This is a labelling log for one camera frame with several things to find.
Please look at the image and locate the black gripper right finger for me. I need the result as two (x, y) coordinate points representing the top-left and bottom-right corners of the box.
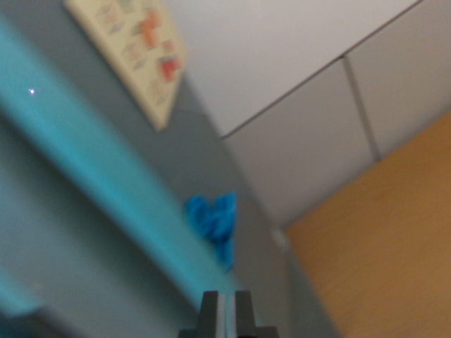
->
(227, 290), (257, 338)

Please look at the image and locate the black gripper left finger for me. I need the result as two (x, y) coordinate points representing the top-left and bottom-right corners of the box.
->
(198, 290), (227, 338)

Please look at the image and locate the grey fridge door with list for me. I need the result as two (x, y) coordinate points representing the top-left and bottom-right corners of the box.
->
(0, 0), (341, 338)

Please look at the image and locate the small blue fridge magnet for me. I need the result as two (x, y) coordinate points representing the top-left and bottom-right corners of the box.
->
(185, 191), (237, 274)

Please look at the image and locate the cream shopping list card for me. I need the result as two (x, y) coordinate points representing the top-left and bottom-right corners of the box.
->
(64, 0), (190, 132)

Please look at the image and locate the teal handle of list door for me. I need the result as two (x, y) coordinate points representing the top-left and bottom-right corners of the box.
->
(0, 10), (237, 338)

